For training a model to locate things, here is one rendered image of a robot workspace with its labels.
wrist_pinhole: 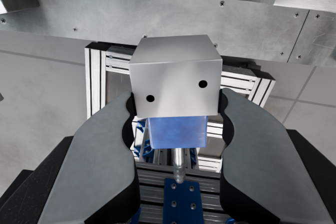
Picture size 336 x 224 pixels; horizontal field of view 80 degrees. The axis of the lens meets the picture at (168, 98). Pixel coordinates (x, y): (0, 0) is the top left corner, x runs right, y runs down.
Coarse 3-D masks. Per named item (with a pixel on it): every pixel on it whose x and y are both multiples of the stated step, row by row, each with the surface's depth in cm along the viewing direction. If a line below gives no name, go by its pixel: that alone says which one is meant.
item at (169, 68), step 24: (144, 48) 13; (168, 48) 12; (192, 48) 12; (144, 72) 11; (168, 72) 11; (192, 72) 11; (216, 72) 11; (144, 96) 12; (168, 96) 12; (192, 96) 12; (216, 96) 12; (168, 120) 14; (192, 120) 14; (168, 144) 15; (192, 144) 15
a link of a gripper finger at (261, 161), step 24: (240, 96) 11; (240, 120) 9; (264, 120) 9; (240, 144) 8; (264, 144) 7; (288, 144) 7; (240, 168) 7; (264, 168) 7; (288, 168) 6; (240, 192) 6; (264, 192) 6; (288, 192) 6; (312, 192) 6; (240, 216) 6; (264, 216) 6; (288, 216) 5; (312, 216) 5
